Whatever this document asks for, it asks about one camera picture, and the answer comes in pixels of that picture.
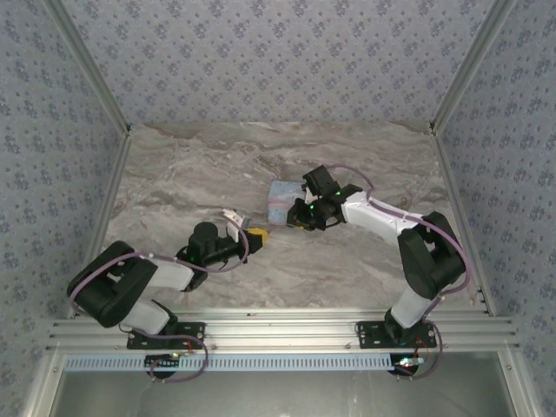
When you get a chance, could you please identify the yellow padlock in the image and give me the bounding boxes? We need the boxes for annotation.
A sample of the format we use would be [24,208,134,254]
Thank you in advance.
[242,216,270,252]

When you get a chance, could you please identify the light blue cartoon tin box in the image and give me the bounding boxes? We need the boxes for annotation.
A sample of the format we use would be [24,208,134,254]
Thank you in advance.
[265,179,307,227]

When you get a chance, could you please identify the grey metal sheet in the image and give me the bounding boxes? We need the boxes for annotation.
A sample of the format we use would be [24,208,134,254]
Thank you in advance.
[56,352,513,417]

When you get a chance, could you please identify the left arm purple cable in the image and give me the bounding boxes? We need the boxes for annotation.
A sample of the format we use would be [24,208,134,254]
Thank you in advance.
[67,228,252,318]

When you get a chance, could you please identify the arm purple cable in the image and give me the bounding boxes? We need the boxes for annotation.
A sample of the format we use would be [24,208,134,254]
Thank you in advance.
[67,228,252,318]
[323,163,474,325]

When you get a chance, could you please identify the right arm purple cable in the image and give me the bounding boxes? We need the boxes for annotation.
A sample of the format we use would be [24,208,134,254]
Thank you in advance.
[323,163,474,325]

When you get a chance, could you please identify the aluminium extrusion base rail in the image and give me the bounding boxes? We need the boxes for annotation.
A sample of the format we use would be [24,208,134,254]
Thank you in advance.
[46,308,520,354]

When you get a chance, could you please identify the aluminium side rail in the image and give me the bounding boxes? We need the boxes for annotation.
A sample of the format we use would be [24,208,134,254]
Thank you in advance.
[67,129,132,321]
[433,129,497,317]

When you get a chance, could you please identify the slotted grey cable duct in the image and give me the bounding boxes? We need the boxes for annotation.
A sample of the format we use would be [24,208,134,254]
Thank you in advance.
[64,352,403,374]

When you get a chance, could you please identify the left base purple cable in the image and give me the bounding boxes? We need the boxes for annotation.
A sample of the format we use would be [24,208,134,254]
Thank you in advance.
[147,332,210,384]

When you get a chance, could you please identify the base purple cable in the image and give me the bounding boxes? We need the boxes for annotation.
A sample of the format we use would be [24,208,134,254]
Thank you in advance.
[147,332,210,384]
[395,319,444,381]

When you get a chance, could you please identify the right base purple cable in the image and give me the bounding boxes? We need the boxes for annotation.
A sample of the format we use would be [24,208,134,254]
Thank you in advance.
[395,319,444,381]

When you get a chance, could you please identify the aluminium frame post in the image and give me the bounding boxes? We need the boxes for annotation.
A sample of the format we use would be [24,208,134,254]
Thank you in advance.
[428,0,519,135]
[45,0,132,136]

